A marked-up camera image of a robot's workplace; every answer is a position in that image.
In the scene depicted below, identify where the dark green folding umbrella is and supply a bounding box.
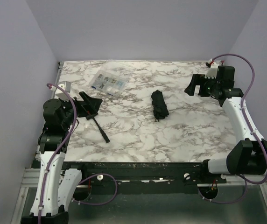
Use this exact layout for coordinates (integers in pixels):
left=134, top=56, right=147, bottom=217
left=151, top=90, right=169, bottom=122

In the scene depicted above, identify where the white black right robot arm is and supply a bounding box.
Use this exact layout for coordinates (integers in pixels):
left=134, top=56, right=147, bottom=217
left=185, top=65, right=267, bottom=175

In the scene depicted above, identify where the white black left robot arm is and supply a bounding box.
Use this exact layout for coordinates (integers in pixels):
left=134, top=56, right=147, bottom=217
left=21, top=91, right=103, bottom=224

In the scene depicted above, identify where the black rubber mallet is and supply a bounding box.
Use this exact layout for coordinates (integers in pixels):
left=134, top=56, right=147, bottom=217
left=86, top=111, right=110, bottom=143

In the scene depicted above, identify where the clear plastic screw organizer box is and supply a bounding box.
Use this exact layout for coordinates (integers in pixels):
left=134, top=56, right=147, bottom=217
left=89, top=70, right=129, bottom=96

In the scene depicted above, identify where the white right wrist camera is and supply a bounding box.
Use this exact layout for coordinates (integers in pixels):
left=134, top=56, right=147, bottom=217
left=205, top=59, right=219, bottom=79

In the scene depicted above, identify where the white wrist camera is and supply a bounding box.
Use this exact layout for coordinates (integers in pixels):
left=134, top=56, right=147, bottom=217
left=205, top=59, right=219, bottom=79
left=50, top=81, right=71, bottom=101

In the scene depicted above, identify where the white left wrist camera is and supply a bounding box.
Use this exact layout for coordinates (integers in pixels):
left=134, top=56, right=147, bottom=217
left=50, top=81, right=71, bottom=101

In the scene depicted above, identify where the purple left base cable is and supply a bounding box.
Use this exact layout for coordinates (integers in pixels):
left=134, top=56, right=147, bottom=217
left=72, top=173, right=118, bottom=206

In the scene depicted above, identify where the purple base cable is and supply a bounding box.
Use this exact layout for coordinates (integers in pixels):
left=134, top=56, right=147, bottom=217
left=72, top=173, right=118, bottom=206
left=198, top=175, right=248, bottom=204

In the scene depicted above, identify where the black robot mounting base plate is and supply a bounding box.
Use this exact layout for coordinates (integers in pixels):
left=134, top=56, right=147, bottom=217
left=63, top=161, right=226, bottom=195

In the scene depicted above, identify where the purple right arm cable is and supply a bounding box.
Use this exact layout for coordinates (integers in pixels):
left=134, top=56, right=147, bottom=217
left=209, top=54, right=267, bottom=185

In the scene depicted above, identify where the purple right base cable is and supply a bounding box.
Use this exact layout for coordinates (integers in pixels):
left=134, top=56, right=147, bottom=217
left=198, top=175, right=248, bottom=204

